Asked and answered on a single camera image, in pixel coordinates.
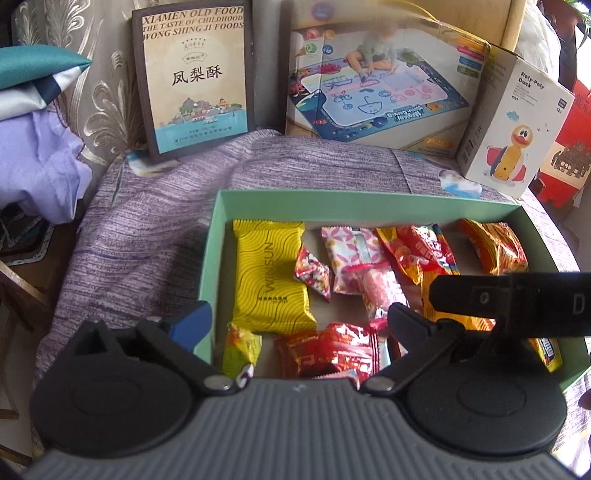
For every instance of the clear pink candy packet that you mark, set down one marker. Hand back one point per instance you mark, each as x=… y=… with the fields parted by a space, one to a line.
x=381 y=288

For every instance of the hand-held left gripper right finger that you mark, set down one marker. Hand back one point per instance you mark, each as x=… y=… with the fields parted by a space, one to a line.
x=408 y=325

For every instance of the red carton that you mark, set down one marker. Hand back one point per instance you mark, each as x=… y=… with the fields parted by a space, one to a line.
x=572 y=161

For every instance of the beige patterned curtain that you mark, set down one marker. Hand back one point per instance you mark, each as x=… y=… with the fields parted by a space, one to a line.
x=106 y=69

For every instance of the yellow wavy-line snack packet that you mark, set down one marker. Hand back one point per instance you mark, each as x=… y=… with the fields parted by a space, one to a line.
x=268 y=277

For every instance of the red yellow snack packet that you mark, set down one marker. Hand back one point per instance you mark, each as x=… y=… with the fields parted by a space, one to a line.
x=415 y=251

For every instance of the drawing mat toy box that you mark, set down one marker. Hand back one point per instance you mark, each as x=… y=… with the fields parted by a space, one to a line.
x=369 y=92

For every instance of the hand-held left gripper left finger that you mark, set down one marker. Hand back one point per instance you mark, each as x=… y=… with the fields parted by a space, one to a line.
x=194 y=325

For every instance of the duck toy box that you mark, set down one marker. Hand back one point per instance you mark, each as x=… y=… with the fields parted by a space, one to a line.
x=521 y=138

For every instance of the pink patterned snack packet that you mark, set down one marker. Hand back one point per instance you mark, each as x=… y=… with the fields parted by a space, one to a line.
x=351 y=249

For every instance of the red foil snack packet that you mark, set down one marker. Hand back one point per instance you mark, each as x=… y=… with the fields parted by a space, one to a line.
x=328 y=350

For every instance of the fries-print snack packet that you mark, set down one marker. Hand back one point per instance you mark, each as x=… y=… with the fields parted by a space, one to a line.
x=496 y=247

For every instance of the yellow blue-label snack packet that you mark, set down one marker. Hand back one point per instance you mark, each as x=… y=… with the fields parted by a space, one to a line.
x=547 y=353

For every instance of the green cardboard box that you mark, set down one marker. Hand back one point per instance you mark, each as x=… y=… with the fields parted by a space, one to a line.
x=217 y=258

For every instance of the small yellow snack packet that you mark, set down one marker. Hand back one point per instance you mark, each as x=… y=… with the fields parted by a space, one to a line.
x=240 y=346

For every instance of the purple striped bed sheet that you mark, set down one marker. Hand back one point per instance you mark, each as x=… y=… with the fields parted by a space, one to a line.
x=147 y=230

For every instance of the small red white candy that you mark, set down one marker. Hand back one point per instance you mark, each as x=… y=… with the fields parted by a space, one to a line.
x=314 y=274

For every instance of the orange snack packet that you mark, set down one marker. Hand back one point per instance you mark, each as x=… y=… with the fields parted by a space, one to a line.
x=461 y=324

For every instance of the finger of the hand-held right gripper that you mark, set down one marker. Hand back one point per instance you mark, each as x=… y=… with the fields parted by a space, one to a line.
x=466 y=295

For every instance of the white cloth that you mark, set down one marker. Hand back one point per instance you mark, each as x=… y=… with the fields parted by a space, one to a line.
x=27 y=94

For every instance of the brown framed pastry box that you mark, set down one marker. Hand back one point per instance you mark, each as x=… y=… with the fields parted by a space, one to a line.
x=194 y=92

